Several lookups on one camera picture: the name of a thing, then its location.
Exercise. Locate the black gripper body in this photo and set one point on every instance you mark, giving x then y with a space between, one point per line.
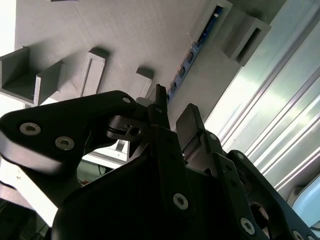
120 212

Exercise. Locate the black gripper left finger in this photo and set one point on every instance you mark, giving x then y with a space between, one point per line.
75 117

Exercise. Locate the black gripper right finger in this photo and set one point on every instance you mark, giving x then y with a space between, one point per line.
230 180

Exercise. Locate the blue RAM stick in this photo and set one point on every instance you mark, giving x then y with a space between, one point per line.
190 57

